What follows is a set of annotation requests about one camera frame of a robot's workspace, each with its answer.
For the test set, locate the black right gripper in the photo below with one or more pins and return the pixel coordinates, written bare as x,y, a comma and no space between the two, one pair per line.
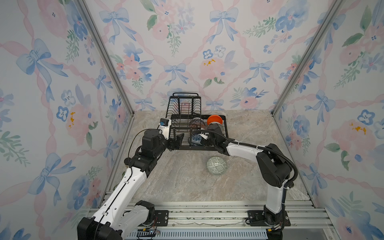
205,143

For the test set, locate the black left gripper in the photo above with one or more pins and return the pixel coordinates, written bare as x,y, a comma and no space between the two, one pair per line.
172,146

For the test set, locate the orange plastic bowl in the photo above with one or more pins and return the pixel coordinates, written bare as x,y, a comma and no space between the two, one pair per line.
215,119

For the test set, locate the blue patterned ceramic bowl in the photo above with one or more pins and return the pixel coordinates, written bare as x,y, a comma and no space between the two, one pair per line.
196,140

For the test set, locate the red patterned ceramic bowl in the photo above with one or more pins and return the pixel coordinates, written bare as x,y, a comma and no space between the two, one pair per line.
198,126

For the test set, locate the white brown patterned bowl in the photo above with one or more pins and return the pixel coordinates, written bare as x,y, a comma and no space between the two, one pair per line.
195,120

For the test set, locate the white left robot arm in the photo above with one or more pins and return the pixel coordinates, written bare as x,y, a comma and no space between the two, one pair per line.
111,222

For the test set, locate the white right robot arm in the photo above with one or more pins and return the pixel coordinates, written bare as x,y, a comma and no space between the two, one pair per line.
278,171

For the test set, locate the black wire dish rack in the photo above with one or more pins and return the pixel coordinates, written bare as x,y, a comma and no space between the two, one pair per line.
185,112

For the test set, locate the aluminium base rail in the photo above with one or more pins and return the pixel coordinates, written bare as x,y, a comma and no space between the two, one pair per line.
227,221

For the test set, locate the aluminium left corner post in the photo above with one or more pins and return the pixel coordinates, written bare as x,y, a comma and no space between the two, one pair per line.
94,32

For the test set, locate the aluminium corner post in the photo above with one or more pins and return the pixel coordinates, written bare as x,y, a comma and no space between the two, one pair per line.
330,16
94,32

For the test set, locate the aluminium right corner post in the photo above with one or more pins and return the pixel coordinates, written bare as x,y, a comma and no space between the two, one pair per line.
330,16

